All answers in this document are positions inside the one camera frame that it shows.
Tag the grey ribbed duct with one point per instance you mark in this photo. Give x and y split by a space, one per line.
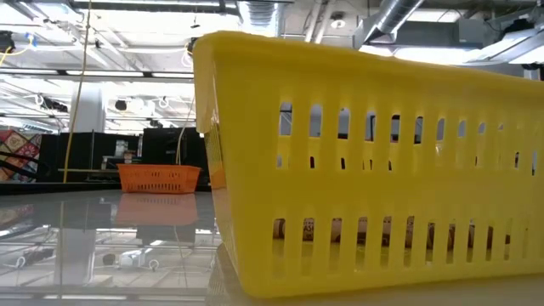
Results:
261 13

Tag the brown crayon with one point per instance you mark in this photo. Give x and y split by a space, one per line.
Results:
431 236

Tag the black cabinet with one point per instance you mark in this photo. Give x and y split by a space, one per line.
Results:
166 144

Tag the yellow plastic basket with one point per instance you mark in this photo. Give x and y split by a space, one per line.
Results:
382 191

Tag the black ceiling box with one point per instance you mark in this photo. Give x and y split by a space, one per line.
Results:
6 41

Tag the round ceiling light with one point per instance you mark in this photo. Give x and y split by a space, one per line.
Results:
338 21

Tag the orange plastic basket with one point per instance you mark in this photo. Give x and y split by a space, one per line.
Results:
157 178

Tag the black ceiling dome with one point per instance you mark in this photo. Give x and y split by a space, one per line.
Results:
121 105

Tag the silver ventilation duct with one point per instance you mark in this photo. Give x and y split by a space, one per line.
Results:
391 17

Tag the colourful patterned cloth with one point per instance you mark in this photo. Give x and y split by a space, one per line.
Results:
19 142

